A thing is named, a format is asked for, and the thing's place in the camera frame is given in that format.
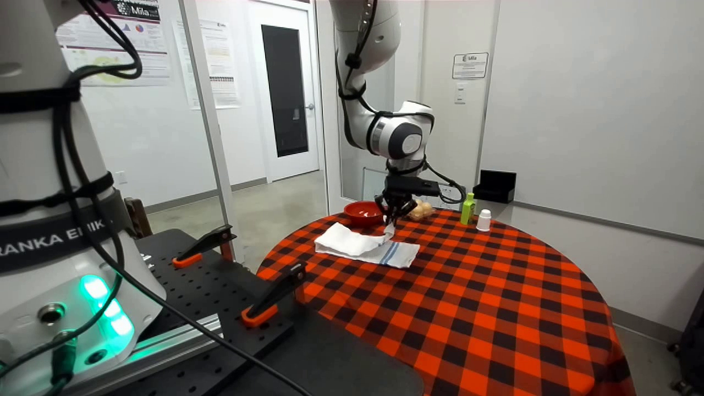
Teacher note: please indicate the small white bottle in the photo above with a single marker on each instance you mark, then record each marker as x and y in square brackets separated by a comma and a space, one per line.
[485, 220]

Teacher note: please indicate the large wall whiteboard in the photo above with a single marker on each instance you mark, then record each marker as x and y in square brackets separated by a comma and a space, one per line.
[601, 112]

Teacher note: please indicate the white door with window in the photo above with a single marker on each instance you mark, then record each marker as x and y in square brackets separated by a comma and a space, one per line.
[412, 46]

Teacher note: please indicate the red black plaid tablecloth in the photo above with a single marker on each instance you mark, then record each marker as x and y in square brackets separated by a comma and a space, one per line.
[475, 330]

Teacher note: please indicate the white paper notice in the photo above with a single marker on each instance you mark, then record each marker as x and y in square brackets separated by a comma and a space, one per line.
[220, 68]

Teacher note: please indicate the black suitcase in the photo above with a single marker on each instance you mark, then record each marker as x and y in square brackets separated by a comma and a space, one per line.
[693, 354]

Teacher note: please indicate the red bowl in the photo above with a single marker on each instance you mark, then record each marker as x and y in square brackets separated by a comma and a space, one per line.
[364, 214]

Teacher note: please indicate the white door sign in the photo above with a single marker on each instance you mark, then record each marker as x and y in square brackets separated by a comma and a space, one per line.
[469, 68]

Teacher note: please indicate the colourful wall poster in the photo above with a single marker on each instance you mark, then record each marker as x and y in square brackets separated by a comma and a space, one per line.
[139, 46]

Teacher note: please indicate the green bottle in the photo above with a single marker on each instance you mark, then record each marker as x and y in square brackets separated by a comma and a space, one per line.
[467, 213]

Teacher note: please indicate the white towel with blue stripes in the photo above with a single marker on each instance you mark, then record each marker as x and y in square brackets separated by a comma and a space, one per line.
[360, 245]

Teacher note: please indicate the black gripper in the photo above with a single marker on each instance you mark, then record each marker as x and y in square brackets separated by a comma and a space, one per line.
[397, 195]

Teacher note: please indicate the black wall box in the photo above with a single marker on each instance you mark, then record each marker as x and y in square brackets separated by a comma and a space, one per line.
[496, 189]

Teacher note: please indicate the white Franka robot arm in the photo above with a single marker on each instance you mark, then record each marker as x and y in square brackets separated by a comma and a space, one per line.
[35, 146]

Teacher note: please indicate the beige egg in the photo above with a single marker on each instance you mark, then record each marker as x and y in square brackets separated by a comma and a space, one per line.
[418, 214]
[418, 206]

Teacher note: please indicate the slanted metal pole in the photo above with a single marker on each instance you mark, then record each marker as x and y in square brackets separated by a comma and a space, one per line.
[211, 139]

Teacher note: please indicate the black orange clamp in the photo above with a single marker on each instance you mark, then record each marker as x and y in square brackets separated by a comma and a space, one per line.
[274, 299]
[205, 245]

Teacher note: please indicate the black perforated robot table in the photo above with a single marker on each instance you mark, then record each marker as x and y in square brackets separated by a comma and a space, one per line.
[216, 291]

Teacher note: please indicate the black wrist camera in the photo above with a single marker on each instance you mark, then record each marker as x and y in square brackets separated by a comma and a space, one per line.
[427, 189]

